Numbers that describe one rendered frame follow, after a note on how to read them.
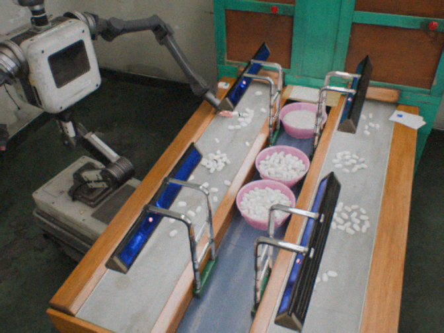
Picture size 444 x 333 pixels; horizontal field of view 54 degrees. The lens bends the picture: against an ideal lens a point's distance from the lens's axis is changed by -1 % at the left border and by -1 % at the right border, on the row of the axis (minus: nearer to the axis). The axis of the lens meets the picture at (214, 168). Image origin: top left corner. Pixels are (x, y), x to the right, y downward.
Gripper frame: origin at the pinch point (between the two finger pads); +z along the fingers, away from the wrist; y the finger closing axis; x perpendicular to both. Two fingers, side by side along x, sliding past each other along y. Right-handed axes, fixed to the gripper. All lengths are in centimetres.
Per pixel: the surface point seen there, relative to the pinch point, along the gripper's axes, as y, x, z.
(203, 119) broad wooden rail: -8.9, 8.3, -11.0
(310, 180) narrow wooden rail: -40, -36, 42
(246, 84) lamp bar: -13.4, -32.8, -9.0
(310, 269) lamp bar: -114, -70, 32
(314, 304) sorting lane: -103, -44, 56
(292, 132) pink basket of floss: 2.0, -19.3, 30.6
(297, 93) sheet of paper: 32.9, -20.9, 22.6
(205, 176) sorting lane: -51, -2, 5
